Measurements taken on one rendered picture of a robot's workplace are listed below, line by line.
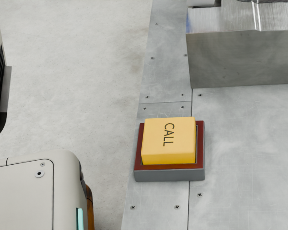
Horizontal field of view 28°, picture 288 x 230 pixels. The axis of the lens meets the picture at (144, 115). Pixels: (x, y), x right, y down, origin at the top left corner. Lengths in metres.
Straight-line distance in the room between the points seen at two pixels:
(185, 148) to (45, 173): 0.84
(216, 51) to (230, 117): 0.09
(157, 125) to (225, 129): 0.09
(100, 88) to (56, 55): 0.31
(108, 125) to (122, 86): 0.21
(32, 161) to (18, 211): 0.16
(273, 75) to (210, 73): 0.08
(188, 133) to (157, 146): 0.04
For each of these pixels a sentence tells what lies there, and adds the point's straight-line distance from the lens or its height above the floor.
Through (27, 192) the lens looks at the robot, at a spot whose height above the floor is 0.28.
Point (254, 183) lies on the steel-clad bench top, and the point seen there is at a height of 0.80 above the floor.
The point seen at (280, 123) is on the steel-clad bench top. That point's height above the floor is 0.80.
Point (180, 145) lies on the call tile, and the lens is 0.65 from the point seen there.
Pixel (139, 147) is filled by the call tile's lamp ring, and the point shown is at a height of 0.82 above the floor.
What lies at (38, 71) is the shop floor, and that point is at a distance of 2.28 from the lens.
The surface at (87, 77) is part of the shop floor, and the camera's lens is 2.18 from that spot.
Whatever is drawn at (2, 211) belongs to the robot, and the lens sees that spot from 1.41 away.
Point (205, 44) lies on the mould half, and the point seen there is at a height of 0.87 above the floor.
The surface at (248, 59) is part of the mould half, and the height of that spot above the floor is 0.84.
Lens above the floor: 1.29
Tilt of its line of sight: 41 degrees down
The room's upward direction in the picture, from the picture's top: 10 degrees counter-clockwise
